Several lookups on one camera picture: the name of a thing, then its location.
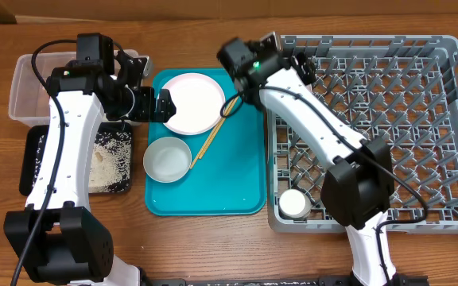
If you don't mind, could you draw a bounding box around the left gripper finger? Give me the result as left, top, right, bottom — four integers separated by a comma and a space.
151, 103, 173, 122
155, 89, 177, 116

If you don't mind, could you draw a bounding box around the large white plate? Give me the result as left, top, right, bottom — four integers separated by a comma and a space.
163, 72, 226, 135

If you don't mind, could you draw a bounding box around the grey bowl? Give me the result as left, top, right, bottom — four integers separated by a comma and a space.
143, 137, 192, 183

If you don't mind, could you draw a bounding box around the white rice pile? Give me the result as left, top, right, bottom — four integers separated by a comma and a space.
33, 129, 133, 195

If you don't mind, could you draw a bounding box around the white paper cup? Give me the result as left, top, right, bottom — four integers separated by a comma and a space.
278, 189, 312, 220

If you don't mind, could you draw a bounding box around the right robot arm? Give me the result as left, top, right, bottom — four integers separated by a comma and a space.
217, 37, 396, 285

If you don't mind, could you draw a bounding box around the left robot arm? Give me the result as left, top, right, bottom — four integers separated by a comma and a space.
3, 33, 176, 285

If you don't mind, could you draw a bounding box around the clear plastic waste bin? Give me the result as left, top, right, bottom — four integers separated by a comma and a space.
8, 49, 144, 128

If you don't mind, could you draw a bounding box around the grey dishwasher rack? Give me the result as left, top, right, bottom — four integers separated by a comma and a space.
281, 35, 458, 234

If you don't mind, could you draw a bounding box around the wooden chopstick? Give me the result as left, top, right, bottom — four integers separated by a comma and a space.
189, 97, 238, 170
197, 99, 240, 160

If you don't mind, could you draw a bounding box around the black plastic tray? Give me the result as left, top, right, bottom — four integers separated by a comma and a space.
18, 122, 134, 197

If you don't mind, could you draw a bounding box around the teal serving tray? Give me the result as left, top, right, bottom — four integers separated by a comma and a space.
145, 68, 266, 216

